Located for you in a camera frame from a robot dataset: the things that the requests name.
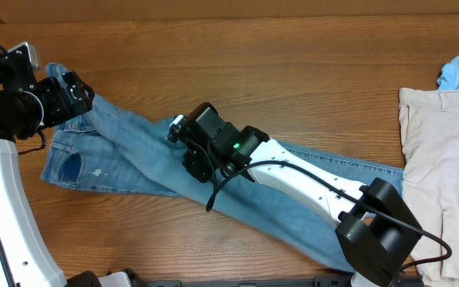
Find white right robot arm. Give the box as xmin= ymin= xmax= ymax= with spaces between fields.
xmin=167 ymin=116 xmax=420 ymax=286

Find light blue denim jeans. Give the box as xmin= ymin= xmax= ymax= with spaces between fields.
xmin=40 ymin=62 xmax=405 ymax=273

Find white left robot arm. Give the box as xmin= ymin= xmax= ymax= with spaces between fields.
xmin=0 ymin=41 xmax=100 ymax=287

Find beige folded trousers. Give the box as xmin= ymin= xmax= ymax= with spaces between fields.
xmin=399 ymin=88 xmax=459 ymax=286

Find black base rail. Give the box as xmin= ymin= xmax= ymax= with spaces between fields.
xmin=122 ymin=269 xmax=352 ymax=287

